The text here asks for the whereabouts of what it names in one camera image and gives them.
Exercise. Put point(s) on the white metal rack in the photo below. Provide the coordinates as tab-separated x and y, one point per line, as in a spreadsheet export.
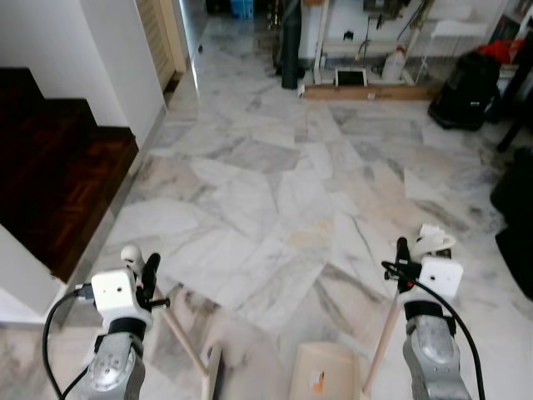
366	37

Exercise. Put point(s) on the black bag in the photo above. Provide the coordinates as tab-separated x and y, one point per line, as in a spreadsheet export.
466	92

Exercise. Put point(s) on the white plastic jug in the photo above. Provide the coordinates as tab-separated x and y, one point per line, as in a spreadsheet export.
394	67

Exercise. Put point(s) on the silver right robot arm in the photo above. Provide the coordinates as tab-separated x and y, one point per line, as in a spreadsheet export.
433	354

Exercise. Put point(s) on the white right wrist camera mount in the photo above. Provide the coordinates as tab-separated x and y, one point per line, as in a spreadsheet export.
441	277

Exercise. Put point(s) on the blue plastic crate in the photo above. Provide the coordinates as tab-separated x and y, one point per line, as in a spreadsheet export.
241	7

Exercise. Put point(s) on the black table leg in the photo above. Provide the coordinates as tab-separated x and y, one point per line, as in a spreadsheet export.
516	108

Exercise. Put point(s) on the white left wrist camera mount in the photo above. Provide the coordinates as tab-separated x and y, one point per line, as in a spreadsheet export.
114	292

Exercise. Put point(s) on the long wooden plank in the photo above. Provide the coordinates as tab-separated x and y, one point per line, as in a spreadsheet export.
375	92

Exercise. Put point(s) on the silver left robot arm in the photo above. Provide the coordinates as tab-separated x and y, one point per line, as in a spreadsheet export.
115	367

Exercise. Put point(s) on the white paper scrap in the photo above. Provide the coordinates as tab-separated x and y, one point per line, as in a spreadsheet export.
433	231

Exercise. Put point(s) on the dark wooden stairs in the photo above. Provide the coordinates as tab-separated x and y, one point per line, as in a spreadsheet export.
58	167

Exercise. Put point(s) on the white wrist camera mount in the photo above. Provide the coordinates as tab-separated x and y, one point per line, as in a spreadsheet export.
114	292
441	277

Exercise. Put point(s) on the white framed tablet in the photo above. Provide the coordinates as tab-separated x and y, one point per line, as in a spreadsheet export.
351	77

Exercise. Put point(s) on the red cloth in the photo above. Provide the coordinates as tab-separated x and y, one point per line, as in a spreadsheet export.
502	50

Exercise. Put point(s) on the louvred wooden door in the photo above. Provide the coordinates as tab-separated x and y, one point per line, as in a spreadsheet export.
162	37

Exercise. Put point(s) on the black chair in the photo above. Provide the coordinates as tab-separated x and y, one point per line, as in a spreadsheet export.
518	225

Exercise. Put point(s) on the tall black tube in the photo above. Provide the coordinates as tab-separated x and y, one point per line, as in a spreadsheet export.
291	50

